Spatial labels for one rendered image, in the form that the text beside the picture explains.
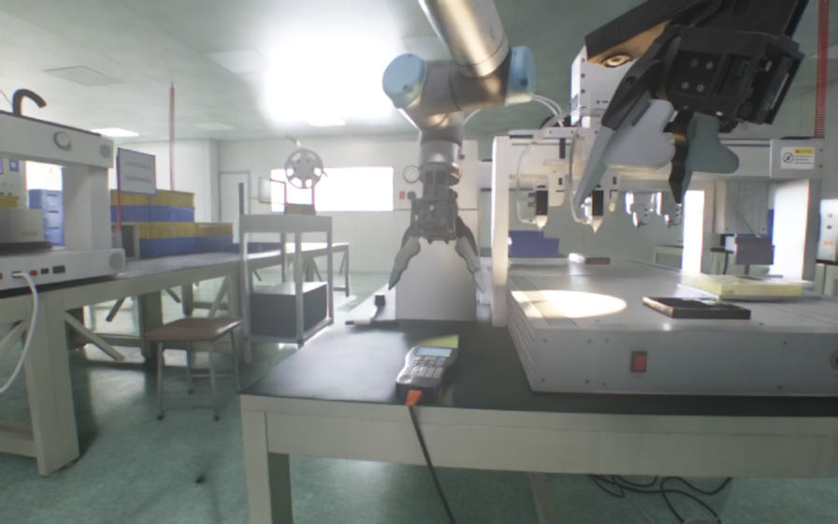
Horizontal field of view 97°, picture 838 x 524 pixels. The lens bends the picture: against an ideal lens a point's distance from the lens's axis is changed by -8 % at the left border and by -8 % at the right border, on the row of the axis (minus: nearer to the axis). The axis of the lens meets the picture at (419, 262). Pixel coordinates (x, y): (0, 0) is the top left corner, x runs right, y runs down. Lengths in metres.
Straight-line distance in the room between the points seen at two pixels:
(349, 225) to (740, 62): 8.13
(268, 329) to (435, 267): 2.24
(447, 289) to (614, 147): 0.79
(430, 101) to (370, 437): 0.50
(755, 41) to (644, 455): 0.51
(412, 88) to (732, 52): 0.40
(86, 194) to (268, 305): 1.39
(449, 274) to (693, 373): 0.61
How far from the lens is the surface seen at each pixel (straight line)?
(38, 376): 2.12
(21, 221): 2.32
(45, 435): 2.20
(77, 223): 2.39
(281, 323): 3.12
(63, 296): 2.14
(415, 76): 0.63
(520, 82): 0.59
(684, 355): 0.69
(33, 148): 2.14
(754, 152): 1.23
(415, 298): 1.09
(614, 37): 0.43
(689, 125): 0.44
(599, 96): 0.98
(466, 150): 1.08
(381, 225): 8.19
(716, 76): 0.36
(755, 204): 1.59
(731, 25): 0.39
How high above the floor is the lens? 1.00
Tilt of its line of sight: 5 degrees down
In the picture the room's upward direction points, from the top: straight up
